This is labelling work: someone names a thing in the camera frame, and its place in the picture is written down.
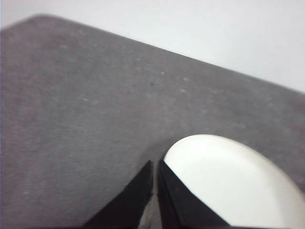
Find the white round plate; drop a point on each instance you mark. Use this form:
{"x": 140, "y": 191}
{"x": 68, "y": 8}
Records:
{"x": 233, "y": 179}

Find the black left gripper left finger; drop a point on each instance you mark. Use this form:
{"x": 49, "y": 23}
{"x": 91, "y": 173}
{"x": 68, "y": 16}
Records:
{"x": 128, "y": 205}

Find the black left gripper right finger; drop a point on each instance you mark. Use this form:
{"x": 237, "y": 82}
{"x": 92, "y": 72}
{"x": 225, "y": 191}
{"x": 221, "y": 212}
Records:
{"x": 176, "y": 205}

